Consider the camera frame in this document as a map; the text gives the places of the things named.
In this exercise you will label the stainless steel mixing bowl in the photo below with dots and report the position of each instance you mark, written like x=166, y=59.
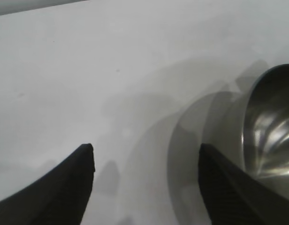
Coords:
x=271, y=122

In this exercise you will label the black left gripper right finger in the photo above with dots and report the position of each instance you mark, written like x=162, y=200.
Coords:
x=233, y=199

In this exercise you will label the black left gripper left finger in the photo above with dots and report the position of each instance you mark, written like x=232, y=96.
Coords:
x=57, y=194

